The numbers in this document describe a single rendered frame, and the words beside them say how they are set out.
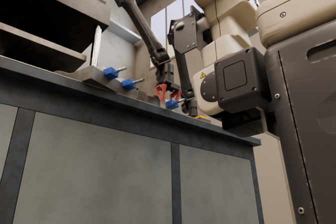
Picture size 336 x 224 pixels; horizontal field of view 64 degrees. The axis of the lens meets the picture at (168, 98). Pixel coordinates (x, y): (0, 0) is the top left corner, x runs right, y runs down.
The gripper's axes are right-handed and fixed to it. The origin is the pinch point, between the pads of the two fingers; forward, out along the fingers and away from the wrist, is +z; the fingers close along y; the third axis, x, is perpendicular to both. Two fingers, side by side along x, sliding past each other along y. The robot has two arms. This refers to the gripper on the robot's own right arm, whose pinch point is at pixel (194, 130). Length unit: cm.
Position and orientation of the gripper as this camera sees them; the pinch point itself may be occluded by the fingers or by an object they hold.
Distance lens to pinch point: 167.0
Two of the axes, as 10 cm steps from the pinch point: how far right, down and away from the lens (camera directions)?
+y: -7.4, -2.5, -6.2
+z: 0.2, 9.2, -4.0
